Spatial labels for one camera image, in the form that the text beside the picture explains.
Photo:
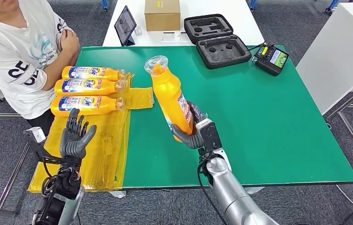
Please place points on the person's right hand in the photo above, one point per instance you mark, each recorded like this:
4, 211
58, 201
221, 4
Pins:
66, 38

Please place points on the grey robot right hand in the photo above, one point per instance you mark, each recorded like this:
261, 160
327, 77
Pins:
192, 141

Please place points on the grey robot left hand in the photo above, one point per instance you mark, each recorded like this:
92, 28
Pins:
72, 144

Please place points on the orange detergent bottle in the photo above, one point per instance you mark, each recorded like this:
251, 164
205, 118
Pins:
108, 74
80, 111
168, 96
86, 92

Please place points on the person's left forearm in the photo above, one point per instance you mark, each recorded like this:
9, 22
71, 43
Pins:
61, 70

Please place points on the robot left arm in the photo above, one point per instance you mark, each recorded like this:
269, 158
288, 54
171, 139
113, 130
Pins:
64, 192

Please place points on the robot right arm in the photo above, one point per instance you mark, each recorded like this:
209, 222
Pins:
235, 198

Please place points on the blue metal leg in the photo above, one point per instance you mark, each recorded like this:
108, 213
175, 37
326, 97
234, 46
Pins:
105, 4
252, 3
334, 3

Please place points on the person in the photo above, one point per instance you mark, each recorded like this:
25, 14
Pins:
9, 56

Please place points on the black tablet on stand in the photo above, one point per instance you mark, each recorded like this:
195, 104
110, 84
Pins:
125, 26

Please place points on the green table mat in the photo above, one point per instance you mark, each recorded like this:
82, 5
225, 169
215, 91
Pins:
257, 124

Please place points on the white table foot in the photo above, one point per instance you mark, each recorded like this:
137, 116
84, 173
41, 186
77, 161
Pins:
118, 194
254, 190

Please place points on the small white charger block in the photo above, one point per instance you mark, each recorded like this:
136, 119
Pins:
138, 30

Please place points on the black foam lined case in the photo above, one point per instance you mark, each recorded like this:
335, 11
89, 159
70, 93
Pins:
204, 57

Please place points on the brown cardboard box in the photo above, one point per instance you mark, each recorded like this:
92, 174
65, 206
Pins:
162, 18

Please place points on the white flat packet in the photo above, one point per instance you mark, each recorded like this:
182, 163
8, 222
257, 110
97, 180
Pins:
176, 37

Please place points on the black remote controller with screen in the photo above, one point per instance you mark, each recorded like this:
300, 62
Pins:
268, 66

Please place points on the white desk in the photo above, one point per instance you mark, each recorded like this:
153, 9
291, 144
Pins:
244, 24

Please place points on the white table with steel legs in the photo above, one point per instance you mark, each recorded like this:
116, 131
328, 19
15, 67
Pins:
334, 62

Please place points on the black right camera bracket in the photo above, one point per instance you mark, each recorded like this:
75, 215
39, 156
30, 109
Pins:
211, 136

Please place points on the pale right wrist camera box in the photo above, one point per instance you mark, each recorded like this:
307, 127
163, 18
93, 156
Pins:
202, 123

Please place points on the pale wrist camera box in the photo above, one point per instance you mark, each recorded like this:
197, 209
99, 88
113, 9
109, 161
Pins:
202, 123
37, 135

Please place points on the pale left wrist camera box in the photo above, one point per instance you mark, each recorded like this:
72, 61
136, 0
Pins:
37, 135

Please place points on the steel table frame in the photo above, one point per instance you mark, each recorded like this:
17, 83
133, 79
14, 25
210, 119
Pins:
1, 115

